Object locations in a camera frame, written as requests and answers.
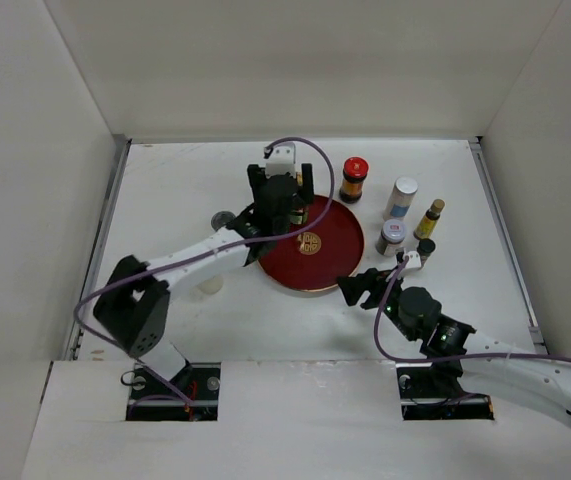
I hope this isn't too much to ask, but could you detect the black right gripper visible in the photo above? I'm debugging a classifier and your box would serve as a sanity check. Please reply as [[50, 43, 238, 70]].
[[335, 266, 418, 342]]

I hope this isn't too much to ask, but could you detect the green label sauce bottle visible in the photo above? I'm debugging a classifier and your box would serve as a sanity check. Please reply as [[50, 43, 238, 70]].
[[289, 194, 310, 226]]

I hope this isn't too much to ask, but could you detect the glass shaker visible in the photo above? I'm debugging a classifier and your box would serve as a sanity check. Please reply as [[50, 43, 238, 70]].
[[210, 210, 236, 231], [197, 275, 224, 295]]

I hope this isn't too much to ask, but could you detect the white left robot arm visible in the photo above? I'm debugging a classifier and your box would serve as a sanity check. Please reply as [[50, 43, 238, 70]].
[[93, 163, 314, 399]]

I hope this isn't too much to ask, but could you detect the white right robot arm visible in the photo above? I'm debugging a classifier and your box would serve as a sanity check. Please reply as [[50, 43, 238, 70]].
[[337, 265, 571, 429]]

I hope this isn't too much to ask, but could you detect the red round tray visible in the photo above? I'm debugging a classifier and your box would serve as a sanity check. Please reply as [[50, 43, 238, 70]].
[[259, 201, 365, 292]]

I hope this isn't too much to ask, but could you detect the grey lid spice jar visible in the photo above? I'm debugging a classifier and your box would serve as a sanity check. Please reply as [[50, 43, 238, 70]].
[[375, 219, 407, 257]]

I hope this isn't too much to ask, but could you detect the small dark pepper bottle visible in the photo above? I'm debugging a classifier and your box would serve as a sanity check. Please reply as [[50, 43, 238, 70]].
[[416, 238, 436, 268]]

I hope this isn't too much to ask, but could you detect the red lid sauce jar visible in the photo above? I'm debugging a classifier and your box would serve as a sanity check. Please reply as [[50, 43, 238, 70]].
[[339, 157, 369, 203]]

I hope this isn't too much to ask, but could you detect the yellow label oil bottle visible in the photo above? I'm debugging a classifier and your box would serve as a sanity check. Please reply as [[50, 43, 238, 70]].
[[413, 199, 445, 240]]

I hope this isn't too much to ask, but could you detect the white tall canister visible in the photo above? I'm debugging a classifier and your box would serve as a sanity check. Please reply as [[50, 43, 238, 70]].
[[383, 176, 418, 220]]

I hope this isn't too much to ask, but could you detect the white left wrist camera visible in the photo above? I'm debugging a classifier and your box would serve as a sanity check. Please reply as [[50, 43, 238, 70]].
[[264, 142, 296, 177]]

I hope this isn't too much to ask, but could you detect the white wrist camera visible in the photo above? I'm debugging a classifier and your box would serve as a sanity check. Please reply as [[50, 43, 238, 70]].
[[396, 250, 422, 273], [264, 142, 296, 177]]

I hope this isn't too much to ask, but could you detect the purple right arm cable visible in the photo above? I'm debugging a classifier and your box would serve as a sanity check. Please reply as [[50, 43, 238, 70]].
[[373, 254, 571, 374]]

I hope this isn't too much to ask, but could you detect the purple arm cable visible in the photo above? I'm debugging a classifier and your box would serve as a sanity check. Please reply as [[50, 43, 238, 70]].
[[373, 254, 571, 374], [73, 137, 336, 421]]

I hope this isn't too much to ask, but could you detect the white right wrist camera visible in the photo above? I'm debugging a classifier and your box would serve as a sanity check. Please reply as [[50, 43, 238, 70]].
[[396, 250, 422, 273]]

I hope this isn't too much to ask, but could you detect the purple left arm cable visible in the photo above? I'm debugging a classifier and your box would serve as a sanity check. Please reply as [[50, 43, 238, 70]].
[[73, 137, 336, 421]]

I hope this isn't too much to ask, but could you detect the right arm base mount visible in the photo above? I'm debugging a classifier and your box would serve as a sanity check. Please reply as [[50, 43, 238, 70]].
[[396, 366, 494, 421]]

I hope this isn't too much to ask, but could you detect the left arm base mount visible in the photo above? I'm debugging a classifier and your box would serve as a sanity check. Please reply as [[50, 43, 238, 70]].
[[120, 363, 221, 422]]

